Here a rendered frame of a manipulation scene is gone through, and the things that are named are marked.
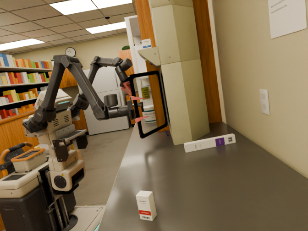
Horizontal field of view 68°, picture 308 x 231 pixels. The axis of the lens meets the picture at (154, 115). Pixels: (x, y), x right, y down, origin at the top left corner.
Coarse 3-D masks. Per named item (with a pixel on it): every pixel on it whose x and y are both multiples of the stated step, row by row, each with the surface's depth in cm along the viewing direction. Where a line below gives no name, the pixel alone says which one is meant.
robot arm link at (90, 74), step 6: (90, 66) 192; (96, 66) 190; (102, 66) 190; (90, 72) 188; (96, 72) 190; (90, 78) 186; (78, 96) 178; (84, 96) 181; (78, 102) 176; (84, 108) 181
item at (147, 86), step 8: (136, 80) 138; (144, 80) 144; (152, 80) 150; (136, 88) 137; (144, 88) 143; (152, 88) 150; (136, 96) 137; (144, 96) 143; (152, 96) 150; (160, 96) 157; (144, 104) 143; (152, 104) 149; (160, 104) 157; (144, 112) 143; (152, 112) 149; (160, 112) 156; (144, 120) 143; (152, 120) 149; (160, 120) 156; (144, 128) 142; (152, 128) 149
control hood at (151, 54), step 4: (148, 48) 124; (152, 48) 124; (156, 48) 124; (140, 52) 124; (144, 52) 124; (148, 52) 124; (152, 52) 124; (156, 52) 124; (144, 56) 125; (148, 56) 125; (152, 56) 125; (156, 56) 125; (148, 60) 130; (152, 60) 125; (156, 60) 125; (156, 64) 125; (160, 64) 126
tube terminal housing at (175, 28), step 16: (160, 16) 121; (176, 16) 123; (192, 16) 133; (160, 32) 122; (176, 32) 123; (192, 32) 133; (160, 48) 124; (176, 48) 124; (192, 48) 133; (176, 64) 125; (192, 64) 133; (176, 80) 127; (192, 80) 133; (176, 96) 128; (192, 96) 133; (176, 112) 130; (192, 112) 133; (176, 128) 132; (192, 128) 133; (208, 128) 145; (176, 144) 134
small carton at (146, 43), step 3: (144, 39) 130; (147, 39) 130; (144, 42) 130; (147, 42) 130; (150, 42) 130; (144, 45) 131; (147, 45) 131; (150, 45) 130; (144, 48) 131; (147, 48) 131
